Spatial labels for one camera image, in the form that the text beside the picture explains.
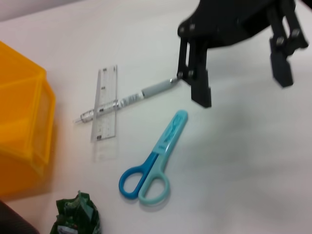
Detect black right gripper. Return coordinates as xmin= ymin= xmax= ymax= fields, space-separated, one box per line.
xmin=176 ymin=0 xmax=310 ymax=108

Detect yellow plastic storage bin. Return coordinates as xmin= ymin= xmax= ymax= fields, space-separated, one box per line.
xmin=0 ymin=40 xmax=56 ymax=196

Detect blue and teal scissors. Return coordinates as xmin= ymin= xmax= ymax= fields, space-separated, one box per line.
xmin=118 ymin=109 xmax=189 ymax=207

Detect green plastic wrapper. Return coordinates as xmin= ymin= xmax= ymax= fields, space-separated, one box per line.
xmin=50 ymin=190 xmax=102 ymax=234

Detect clear plastic ruler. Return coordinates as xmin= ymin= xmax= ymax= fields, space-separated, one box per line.
xmin=90 ymin=64 xmax=119 ymax=143

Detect silver grey pen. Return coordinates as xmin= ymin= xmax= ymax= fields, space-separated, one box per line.
xmin=73 ymin=77 xmax=180 ymax=124

